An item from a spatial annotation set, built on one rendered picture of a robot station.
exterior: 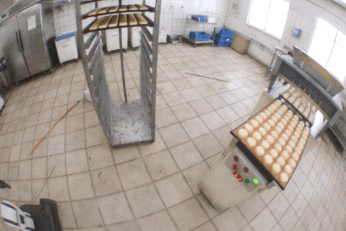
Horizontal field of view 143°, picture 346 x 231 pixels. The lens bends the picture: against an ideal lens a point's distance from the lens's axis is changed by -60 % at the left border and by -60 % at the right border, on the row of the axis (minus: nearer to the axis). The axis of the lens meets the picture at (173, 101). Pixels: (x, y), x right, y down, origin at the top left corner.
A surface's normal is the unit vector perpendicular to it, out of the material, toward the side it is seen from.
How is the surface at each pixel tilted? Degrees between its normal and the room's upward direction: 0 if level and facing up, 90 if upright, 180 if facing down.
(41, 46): 90
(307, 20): 90
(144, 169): 0
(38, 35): 90
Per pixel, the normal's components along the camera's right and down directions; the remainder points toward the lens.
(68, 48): 0.49, 0.62
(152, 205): 0.10, -0.76
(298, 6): -0.89, 0.22
